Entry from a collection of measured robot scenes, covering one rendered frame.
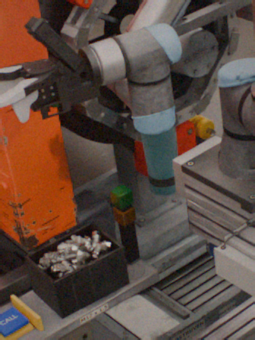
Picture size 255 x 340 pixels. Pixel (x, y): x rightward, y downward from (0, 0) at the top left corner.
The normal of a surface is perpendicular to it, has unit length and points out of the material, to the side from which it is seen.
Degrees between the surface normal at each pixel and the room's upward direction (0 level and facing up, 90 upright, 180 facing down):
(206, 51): 90
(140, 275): 0
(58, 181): 90
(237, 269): 90
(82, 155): 0
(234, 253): 0
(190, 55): 90
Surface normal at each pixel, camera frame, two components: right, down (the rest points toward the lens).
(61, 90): 0.39, 0.33
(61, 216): 0.62, 0.36
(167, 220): -0.13, -0.83
